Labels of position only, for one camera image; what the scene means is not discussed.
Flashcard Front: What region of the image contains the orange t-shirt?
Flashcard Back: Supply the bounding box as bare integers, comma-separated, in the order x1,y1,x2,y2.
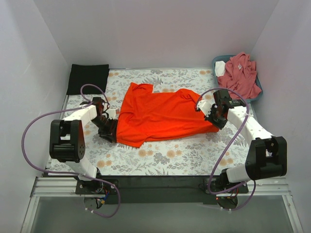
116,83,218,148

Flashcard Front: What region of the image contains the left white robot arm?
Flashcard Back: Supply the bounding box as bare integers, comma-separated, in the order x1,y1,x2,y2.
49,97,119,194

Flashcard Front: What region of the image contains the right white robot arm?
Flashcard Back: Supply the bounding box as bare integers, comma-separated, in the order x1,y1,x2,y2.
196,88,288,195

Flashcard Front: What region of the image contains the floral table mat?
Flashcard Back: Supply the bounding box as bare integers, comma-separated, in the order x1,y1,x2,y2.
52,68,273,176

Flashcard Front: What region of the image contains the pink t-shirt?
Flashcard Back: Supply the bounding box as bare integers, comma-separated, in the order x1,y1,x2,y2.
218,52,260,99

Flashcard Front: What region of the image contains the white t-shirt in basket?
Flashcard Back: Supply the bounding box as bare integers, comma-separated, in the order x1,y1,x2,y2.
215,61,226,77

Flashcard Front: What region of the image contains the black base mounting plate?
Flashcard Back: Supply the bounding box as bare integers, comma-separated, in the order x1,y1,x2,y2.
75,175,249,206

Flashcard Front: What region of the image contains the teal laundry basket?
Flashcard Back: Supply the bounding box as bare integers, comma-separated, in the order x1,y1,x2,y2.
211,55,263,103

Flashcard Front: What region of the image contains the folded black t-shirt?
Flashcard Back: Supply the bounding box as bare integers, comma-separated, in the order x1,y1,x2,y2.
66,64,109,95

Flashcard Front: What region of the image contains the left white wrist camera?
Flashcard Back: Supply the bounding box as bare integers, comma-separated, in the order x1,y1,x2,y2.
103,109,120,119

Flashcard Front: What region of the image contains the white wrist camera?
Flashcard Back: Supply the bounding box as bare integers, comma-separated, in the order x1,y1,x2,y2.
196,100,212,117
103,109,120,119

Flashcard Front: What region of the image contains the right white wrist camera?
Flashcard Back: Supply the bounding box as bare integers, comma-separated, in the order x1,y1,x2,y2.
196,100,212,117

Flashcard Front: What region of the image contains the aluminium rail frame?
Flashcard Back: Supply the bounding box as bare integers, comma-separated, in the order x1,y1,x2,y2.
21,176,303,233

